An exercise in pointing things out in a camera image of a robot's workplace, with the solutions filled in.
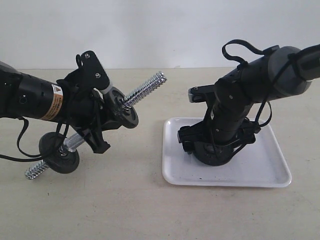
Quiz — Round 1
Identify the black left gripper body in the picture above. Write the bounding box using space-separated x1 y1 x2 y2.
56 69 107 131

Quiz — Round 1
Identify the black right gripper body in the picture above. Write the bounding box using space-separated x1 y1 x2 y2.
177 118 260 147

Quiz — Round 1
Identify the black weight plate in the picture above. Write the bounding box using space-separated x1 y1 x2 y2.
192 142 234 167
38 132 80 174
104 86 139 129

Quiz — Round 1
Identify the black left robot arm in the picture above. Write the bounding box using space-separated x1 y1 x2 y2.
0 59 124 153

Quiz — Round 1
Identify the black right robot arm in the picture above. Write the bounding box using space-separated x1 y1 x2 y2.
178 45 320 156

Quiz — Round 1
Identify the white plastic tray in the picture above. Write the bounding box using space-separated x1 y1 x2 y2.
162 117 292 188

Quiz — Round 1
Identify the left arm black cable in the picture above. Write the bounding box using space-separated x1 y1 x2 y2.
0 82 101 162

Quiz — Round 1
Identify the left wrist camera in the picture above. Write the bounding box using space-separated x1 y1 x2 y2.
75 50 113 95

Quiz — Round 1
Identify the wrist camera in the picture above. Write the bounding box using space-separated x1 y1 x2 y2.
75 50 113 95
188 84 216 103

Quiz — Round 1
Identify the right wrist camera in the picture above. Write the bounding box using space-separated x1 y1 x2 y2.
188 84 216 103

